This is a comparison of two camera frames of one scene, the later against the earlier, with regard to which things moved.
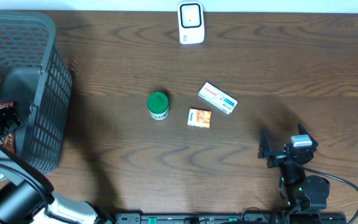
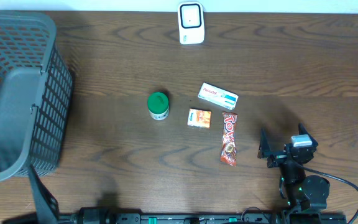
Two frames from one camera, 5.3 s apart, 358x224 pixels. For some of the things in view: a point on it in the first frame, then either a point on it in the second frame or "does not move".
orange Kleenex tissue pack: [199, 118] does not move
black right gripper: [265, 151] does not move
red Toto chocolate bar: [9, 140] → [229, 152]
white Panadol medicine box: [217, 98] does not move
